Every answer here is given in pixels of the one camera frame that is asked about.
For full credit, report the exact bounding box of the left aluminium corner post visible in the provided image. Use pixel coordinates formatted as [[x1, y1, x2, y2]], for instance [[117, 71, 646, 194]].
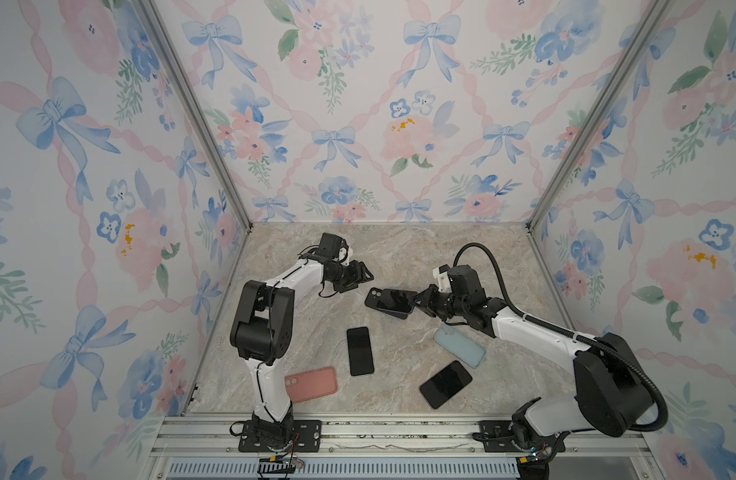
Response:
[[132, 0, 252, 234]]

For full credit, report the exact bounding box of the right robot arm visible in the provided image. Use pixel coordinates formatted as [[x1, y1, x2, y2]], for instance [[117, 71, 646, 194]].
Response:
[[384, 285, 669, 451]]

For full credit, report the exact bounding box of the aluminium corner post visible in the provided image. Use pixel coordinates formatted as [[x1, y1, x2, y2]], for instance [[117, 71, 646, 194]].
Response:
[[526, 0, 673, 234], [132, 0, 252, 234]]

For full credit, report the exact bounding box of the blue phone black screen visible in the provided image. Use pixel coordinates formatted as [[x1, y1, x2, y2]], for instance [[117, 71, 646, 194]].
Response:
[[377, 289, 417, 319]]

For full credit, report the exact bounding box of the pink phone case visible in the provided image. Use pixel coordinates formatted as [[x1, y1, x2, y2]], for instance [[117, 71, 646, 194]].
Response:
[[285, 366, 338, 404]]

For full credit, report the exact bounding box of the black phone right tilted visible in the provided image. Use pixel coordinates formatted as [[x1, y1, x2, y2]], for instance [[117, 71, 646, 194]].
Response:
[[419, 360, 473, 409]]

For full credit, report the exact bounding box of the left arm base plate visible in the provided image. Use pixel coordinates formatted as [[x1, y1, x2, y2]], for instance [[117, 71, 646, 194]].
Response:
[[231, 419, 322, 454]]

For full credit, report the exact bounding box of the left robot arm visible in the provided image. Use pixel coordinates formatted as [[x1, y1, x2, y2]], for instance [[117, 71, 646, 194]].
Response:
[[229, 247, 374, 450]]

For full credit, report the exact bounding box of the right aluminium corner post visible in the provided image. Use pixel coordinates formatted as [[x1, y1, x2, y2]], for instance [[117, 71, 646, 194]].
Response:
[[526, 0, 673, 234]]

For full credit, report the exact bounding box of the black phone case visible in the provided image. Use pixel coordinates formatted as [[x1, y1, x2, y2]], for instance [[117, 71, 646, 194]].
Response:
[[364, 288, 415, 319]]

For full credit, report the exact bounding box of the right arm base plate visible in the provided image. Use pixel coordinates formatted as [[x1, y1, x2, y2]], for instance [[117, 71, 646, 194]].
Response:
[[472, 420, 566, 456]]

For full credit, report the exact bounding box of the black phone left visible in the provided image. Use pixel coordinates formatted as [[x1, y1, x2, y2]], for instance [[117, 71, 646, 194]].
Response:
[[346, 327, 375, 377]]

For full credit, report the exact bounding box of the black corrugated cable conduit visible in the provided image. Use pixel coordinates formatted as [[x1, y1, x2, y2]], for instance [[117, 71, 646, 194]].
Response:
[[451, 242, 669, 433]]

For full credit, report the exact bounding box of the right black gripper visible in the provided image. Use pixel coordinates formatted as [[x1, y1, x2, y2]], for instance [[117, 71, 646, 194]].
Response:
[[408, 286, 469, 322]]

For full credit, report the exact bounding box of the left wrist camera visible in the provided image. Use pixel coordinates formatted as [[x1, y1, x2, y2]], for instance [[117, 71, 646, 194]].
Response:
[[314, 233, 350, 264]]

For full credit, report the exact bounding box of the aluminium rail frame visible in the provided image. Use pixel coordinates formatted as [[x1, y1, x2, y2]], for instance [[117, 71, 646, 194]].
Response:
[[138, 413, 665, 479]]

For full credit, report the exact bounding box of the light blue phone case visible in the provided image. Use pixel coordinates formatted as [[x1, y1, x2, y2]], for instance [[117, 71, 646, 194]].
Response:
[[434, 324, 486, 369]]

